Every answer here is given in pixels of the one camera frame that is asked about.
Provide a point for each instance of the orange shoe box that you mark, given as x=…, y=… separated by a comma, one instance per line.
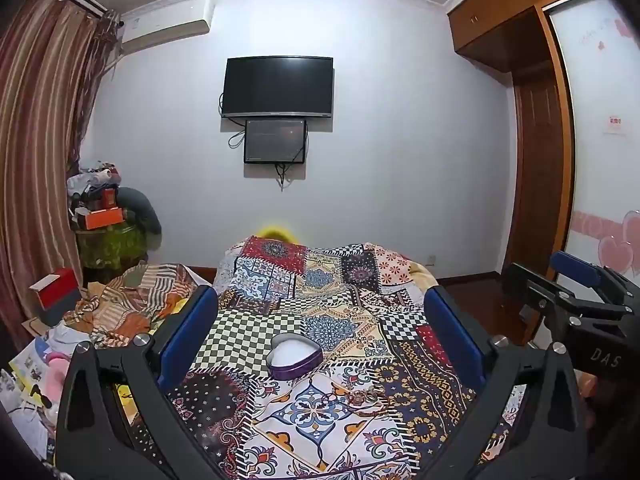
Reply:
x=91, y=220

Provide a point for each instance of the white air conditioner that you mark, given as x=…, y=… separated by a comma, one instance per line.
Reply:
x=181, y=20

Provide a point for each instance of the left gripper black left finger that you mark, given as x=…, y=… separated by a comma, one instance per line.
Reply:
x=93, y=437

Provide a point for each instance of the purple heart-shaped tin box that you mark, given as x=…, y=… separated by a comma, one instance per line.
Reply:
x=292, y=356

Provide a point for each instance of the red and white box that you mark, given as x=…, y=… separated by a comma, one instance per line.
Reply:
x=57, y=293

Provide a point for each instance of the colourful patchwork bedspread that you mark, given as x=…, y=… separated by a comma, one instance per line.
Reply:
x=379, y=406

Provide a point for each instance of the small black wall monitor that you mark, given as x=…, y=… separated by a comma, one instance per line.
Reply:
x=275, y=141

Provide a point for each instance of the green patterned box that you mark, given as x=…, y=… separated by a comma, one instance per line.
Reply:
x=113, y=248

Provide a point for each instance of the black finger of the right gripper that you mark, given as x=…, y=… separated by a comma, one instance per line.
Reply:
x=543, y=295
x=611, y=286

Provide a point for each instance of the white sliding door with hearts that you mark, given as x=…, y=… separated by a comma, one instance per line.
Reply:
x=600, y=55

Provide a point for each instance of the brown wooden wardrobe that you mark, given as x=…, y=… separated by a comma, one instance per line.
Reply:
x=515, y=38

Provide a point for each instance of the dark green cushion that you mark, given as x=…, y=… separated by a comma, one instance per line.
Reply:
x=140, y=211

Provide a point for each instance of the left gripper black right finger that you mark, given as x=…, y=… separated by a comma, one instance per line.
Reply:
x=547, y=439

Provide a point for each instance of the brown striped patchwork cloth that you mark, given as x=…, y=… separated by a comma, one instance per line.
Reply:
x=135, y=302

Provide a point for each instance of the black wall television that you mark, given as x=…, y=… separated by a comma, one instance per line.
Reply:
x=278, y=86

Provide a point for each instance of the striped brown curtain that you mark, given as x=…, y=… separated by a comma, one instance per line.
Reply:
x=53, y=56

